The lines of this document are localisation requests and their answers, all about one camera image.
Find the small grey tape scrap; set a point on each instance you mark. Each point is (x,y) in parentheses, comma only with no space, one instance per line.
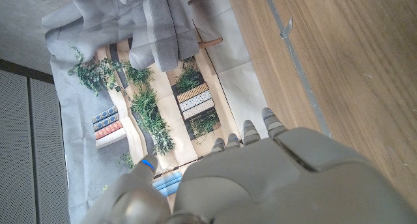
(286,28)

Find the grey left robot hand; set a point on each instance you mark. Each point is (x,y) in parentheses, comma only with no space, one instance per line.
(277,185)

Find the long grey tape strip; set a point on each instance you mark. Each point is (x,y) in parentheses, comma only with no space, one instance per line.
(299,74)

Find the printed room backdrop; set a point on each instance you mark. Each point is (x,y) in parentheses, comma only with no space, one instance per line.
(97,126)

